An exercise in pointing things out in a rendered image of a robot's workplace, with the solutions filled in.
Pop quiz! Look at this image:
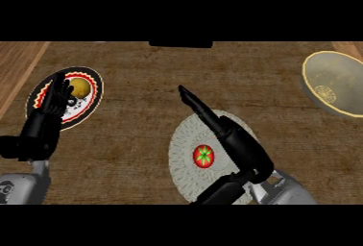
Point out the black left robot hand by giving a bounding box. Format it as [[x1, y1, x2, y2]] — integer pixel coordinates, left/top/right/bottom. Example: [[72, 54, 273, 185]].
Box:
[[0, 72, 75, 162]]

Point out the black red patterned plate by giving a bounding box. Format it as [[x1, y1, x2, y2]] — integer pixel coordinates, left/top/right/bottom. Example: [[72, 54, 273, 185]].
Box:
[[25, 65, 104, 133]]

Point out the yellow round fruit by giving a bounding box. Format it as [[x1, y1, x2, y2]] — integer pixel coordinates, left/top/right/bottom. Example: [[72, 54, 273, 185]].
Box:
[[68, 77, 91, 99]]

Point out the grey bowl with yellow rim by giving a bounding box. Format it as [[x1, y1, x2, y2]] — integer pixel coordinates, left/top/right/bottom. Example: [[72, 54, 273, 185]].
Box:
[[301, 50, 363, 118]]

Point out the white round placemat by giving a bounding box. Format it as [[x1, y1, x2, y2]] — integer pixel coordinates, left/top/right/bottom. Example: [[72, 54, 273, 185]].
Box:
[[166, 109, 261, 206]]

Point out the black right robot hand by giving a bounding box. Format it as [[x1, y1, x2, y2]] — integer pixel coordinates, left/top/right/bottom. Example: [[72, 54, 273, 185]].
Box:
[[177, 85, 274, 206]]

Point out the red tomato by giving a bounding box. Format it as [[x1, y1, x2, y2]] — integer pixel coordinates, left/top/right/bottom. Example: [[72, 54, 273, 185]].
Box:
[[191, 144, 217, 168]]

